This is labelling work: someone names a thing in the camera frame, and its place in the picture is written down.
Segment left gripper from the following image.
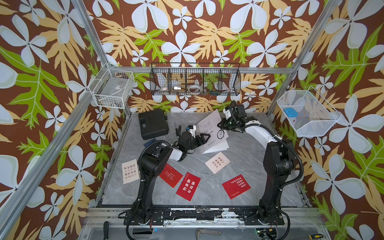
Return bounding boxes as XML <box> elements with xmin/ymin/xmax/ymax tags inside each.
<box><xmin>184</xmin><ymin>133</ymin><xmax>210</xmax><ymax>153</ymax></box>

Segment white photo album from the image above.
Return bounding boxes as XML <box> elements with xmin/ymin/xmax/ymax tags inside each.
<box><xmin>197</xmin><ymin>110</ymin><xmax>229</xmax><ymax>154</ymax></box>

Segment pink card red text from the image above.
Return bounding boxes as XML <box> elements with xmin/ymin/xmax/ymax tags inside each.
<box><xmin>205</xmin><ymin>152</ymin><xmax>231</xmax><ymax>174</ymax></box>

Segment red card white characters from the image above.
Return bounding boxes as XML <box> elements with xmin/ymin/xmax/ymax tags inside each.
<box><xmin>176</xmin><ymin>173</ymin><xmax>201</xmax><ymax>201</ymax></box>

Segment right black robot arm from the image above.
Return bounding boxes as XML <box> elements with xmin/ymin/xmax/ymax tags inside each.
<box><xmin>218</xmin><ymin>101</ymin><xmax>304</xmax><ymax>225</ymax></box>

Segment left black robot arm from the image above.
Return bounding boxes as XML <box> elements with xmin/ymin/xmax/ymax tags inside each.
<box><xmin>124</xmin><ymin>125</ymin><xmax>211</xmax><ymax>226</ymax></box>

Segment dark blue booklet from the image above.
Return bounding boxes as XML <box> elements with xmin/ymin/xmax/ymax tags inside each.
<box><xmin>144</xmin><ymin>138</ymin><xmax>157</xmax><ymax>148</ymax></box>

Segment black plastic case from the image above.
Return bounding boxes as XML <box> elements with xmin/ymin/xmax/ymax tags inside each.
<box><xmin>138</xmin><ymin>109</ymin><xmax>169</xmax><ymax>140</ymax></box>

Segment red card cursive script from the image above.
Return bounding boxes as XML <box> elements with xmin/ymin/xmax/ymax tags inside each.
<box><xmin>159</xmin><ymin>164</ymin><xmax>183</xmax><ymax>188</ymax></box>

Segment red card small text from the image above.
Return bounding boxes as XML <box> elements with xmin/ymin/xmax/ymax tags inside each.
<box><xmin>222</xmin><ymin>175</ymin><xmax>251</xmax><ymax>200</ymax></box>

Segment blue object in basket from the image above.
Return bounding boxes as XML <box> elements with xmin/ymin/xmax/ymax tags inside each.
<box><xmin>284</xmin><ymin>108</ymin><xmax>299</xmax><ymax>118</ymax></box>

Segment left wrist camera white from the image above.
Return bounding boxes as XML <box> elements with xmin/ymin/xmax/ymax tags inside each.
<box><xmin>186</xmin><ymin>125</ymin><xmax>197</xmax><ymax>137</ymax></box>

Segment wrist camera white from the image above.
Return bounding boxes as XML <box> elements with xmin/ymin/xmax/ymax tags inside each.
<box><xmin>223</xmin><ymin>109</ymin><xmax>232</xmax><ymax>120</ymax></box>
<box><xmin>186</xmin><ymin>125</ymin><xmax>197</xmax><ymax>137</ymax></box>

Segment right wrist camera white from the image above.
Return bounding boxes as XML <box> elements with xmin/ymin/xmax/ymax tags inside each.
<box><xmin>223</xmin><ymin>109</ymin><xmax>232</xmax><ymax>120</ymax></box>

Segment black wire basket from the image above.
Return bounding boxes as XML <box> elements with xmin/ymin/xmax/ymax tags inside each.
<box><xmin>149</xmin><ymin>62</ymin><xmax>242</xmax><ymax>96</ymax></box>

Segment aluminium frame back bar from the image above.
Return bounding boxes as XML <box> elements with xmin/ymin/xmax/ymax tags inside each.
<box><xmin>115</xmin><ymin>65</ymin><xmax>294</xmax><ymax>75</ymax></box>

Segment white wire basket left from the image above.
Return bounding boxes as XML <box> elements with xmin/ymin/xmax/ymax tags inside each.
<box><xmin>89</xmin><ymin>64</ymin><xmax>135</xmax><ymax>109</ymax></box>

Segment white wire basket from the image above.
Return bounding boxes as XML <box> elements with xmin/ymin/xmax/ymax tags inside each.
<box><xmin>89</xmin><ymin>64</ymin><xmax>135</xmax><ymax>109</ymax></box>
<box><xmin>278</xmin><ymin>87</ymin><xmax>342</xmax><ymax>138</ymax></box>

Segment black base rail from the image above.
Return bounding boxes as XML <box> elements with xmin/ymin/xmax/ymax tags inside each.
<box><xmin>123</xmin><ymin>204</ymin><xmax>286</xmax><ymax>226</ymax></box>

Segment white wire basket right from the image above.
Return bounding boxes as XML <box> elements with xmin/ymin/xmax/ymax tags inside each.
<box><xmin>278</xmin><ymin>87</ymin><xmax>342</xmax><ymax>138</ymax></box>

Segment aluminium frame post left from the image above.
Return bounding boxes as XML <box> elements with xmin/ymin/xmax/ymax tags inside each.
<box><xmin>1</xmin><ymin>1</ymin><xmax>125</xmax><ymax>240</ymax></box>

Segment aluminium frame post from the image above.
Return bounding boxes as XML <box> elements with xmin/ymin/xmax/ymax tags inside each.
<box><xmin>1</xmin><ymin>1</ymin><xmax>125</xmax><ymax>240</ymax></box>
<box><xmin>266</xmin><ymin>0</ymin><xmax>342</xmax><ymax>118</ymax></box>

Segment aluminium frame post right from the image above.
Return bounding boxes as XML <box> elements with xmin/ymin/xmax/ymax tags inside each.
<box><xmin>266</xmin><ymin>0</ymin><xmax>342</xmax><ymax>118</ymax></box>

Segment yellow handled screwdriver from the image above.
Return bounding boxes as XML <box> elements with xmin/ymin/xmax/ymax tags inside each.
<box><xmin>309</xmin><ymin>234</ymin><xmax>324</xmax><ymax>240</ymax></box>

